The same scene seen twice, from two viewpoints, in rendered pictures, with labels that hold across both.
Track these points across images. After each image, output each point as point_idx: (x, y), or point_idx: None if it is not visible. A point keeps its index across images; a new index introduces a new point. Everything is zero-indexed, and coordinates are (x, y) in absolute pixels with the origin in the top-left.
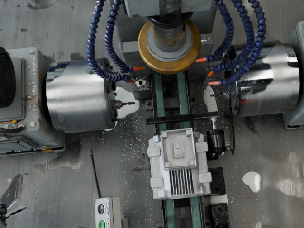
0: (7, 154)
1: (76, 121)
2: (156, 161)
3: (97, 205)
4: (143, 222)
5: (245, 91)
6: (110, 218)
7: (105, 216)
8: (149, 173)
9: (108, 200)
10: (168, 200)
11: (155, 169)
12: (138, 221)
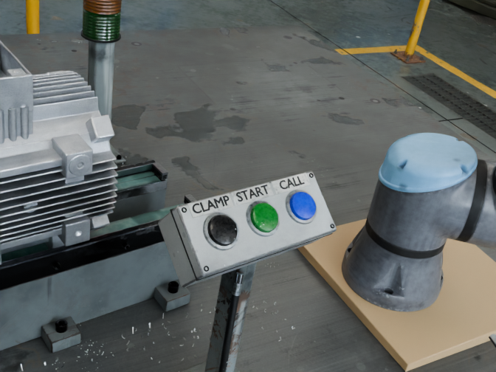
0: None
1: None
2: (7, 162)
3: (217, 257)
4: (177, 336)
5: None
6: (235, 191)
7: (235, 212)
8: (29, 367)
9: (188, 205)
10: (100, 233)
11: (35, 159)
12: (182, 345)
